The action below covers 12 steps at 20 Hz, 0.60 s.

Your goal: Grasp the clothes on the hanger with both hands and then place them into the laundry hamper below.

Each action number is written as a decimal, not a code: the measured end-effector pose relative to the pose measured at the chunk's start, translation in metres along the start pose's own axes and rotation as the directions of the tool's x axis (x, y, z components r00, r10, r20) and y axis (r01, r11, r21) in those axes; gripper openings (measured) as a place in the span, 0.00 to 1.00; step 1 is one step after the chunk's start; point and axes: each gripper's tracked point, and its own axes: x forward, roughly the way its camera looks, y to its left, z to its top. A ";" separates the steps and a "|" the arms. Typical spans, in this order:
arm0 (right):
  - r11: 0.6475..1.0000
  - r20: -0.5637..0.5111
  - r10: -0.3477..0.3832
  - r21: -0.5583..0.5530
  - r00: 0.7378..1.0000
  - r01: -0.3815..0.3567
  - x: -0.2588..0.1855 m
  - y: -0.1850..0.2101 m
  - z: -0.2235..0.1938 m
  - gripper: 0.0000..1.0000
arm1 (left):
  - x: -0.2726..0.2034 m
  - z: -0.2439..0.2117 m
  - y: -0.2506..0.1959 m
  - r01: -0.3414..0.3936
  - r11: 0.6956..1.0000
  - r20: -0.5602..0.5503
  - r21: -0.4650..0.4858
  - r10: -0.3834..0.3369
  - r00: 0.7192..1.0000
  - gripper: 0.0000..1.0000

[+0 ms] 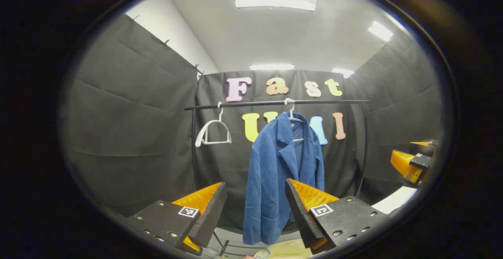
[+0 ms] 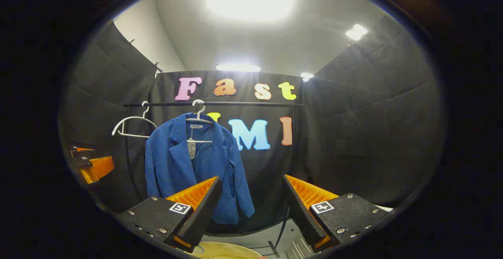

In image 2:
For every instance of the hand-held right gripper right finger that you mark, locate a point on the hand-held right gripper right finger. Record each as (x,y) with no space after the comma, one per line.
(302,215)

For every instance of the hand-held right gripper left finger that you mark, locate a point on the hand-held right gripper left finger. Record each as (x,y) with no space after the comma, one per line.
(204,212)

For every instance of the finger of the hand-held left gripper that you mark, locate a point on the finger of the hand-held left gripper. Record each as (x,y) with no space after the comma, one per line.
(80,154)
(100,168)

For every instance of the white plastic clothes hanger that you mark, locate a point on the white plastic clothes hanger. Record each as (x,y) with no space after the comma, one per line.
(204,121)
(135,117)

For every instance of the black metal clothes rack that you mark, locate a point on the black metal clothes rack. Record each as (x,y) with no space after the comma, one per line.
(243,103)

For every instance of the white flat board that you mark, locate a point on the white flat board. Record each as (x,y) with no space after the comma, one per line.
(383,208)

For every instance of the black backdrop cloth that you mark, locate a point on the black backdrop cloth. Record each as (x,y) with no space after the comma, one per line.
(353,133)

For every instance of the long ceiling light panel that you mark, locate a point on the long ceiling light panel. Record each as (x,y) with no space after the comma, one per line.
(237,67)

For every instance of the small ceiling light panel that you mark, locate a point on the small ceiling light panel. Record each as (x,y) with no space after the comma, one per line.
(356,32)

